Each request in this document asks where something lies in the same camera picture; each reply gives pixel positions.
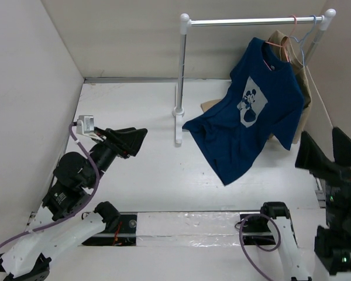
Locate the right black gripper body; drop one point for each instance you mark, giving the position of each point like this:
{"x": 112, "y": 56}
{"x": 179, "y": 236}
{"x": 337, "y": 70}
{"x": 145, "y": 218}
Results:
{"x": 343, "y": 175}

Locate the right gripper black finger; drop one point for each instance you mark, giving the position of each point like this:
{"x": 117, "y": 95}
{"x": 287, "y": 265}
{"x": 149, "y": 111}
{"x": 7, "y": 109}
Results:
{"x": 341, "y": 148}
{"x": 310, "y": 157}

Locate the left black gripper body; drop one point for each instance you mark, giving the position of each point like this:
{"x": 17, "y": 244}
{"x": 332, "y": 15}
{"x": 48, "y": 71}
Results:
{"x": 111, "y": 142}

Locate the blue t shirt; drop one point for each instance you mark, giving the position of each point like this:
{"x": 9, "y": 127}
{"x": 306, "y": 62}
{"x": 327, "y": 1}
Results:
{"x": 228, "y": 160}

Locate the pink wire hanger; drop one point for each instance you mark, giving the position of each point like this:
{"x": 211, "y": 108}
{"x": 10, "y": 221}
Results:
{"x": 282, "y": 48}

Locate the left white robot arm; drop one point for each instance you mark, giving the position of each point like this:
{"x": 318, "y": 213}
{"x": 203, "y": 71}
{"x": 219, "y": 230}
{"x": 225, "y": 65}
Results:
{"x": 29, "y": 255}

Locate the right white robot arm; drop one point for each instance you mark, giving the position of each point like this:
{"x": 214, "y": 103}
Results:
{"x": 316, "y": 245}

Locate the beige t shirt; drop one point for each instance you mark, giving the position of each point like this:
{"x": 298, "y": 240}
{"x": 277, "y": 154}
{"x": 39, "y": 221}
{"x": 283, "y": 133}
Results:
{"x": 298, "y": 82}

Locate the white metal clothes rack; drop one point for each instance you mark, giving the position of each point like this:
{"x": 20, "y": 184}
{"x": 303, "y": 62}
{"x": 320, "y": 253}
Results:
{"x": 322, "y": 21}

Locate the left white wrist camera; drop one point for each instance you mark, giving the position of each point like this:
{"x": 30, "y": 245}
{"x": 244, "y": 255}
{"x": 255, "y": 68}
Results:
{"x": 85, "y": 126}

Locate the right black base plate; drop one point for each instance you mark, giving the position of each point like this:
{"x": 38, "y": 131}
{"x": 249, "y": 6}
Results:
{"x": 255, "y": 230}

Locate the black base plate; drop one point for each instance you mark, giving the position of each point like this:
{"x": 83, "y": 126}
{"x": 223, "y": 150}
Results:
{"x": 123, "y": 235}
{"x": 255, "y": 230}

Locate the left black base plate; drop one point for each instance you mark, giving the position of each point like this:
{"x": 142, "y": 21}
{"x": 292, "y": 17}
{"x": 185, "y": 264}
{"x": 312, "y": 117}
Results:
{"x": 123, "y": 235}

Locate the blue wire hanger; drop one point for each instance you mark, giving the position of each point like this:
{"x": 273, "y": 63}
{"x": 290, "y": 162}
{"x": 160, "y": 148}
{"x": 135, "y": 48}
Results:
{"x": 305, "y": 41}

